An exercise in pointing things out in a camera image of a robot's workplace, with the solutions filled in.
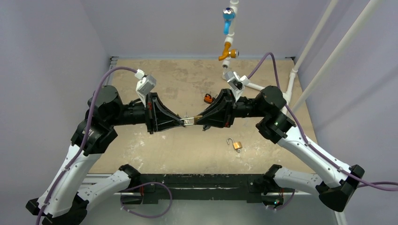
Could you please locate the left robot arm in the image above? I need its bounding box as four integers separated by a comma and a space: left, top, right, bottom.
26, 85, 184, 225

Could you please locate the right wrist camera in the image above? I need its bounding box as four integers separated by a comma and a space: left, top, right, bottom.
223, 71, 250, 102

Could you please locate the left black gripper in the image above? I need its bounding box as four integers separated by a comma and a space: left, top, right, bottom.
108, 91, 184, 133

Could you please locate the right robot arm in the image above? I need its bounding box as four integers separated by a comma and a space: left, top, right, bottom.
194, 86, 364, 212

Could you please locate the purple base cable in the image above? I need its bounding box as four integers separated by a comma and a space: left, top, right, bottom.
120, 182, 173, 219

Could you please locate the brass padlock open shackle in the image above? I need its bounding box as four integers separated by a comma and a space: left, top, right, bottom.
227, 138, 243, 153

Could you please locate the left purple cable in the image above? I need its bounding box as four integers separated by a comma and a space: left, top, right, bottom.
35, 66, 139, 225

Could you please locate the blue tap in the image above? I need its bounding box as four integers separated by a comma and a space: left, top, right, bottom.
222, 7, 236, 35

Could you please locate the black base bar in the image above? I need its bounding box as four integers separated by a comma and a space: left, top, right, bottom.
120, 165, 293, 206

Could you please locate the brass padlock long shackle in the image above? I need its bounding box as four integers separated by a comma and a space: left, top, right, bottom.
181, 115, 202, 126

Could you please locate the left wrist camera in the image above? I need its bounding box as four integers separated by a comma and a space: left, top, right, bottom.
135, 69, 157, 107

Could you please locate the white pvc pipe frame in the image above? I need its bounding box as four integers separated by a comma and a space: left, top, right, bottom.
221, 0, 299, 120

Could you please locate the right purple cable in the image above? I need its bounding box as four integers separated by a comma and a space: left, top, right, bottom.
247, 52, 398, 192

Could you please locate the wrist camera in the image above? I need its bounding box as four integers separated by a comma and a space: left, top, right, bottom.
135, 69, 157, 107
223, 71, 250, 102

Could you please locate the orange black padlock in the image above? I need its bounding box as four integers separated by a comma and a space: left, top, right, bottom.
204, 93, 215, 104

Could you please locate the white diagonal pole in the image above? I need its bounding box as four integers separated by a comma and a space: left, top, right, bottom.
290, 0, 382, 115

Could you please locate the black key bunch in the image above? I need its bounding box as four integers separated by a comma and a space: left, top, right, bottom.
202, 125, 210, 131

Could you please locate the aluminium frame rail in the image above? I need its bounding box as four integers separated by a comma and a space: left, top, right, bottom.
84, 56, 119, 156

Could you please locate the orange tap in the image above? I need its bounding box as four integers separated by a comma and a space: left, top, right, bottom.
218, 42, 239, 61

